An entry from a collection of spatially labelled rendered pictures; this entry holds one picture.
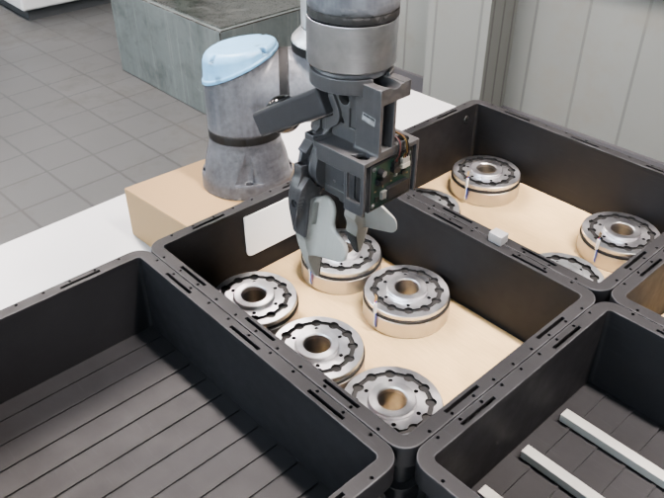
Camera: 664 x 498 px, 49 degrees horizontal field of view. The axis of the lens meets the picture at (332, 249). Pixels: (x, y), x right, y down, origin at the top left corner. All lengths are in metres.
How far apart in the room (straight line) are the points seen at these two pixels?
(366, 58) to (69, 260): 0.78
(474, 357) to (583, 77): 2.31
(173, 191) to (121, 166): 1.80
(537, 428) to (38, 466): 0.49
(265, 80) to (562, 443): 0.65
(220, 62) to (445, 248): 0.44
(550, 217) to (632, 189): 0.12
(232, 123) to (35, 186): 1.91
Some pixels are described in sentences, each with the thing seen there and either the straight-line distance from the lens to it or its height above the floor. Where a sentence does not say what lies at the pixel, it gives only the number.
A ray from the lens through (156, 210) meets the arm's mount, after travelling 1.17.
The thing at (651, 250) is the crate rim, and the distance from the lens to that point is 0.89.
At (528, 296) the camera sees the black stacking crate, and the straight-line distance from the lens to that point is 0.84.
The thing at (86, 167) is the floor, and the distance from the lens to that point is 3.04.
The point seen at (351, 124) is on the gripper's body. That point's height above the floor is 1.13.
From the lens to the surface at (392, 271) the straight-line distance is 0.90.
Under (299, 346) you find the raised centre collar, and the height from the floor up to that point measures 0.87.
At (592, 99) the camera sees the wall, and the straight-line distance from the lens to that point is 3.07.
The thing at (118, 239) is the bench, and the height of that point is 0.70.
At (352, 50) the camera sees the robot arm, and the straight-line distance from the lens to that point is 0.58.
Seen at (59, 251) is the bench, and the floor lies 0.70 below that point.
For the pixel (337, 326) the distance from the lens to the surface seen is 0.82.
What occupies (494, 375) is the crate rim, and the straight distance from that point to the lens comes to 0.68.
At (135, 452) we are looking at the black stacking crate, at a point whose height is 0.83.
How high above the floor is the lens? 1.40
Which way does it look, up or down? 35 degrees down
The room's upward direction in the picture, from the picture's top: straight up
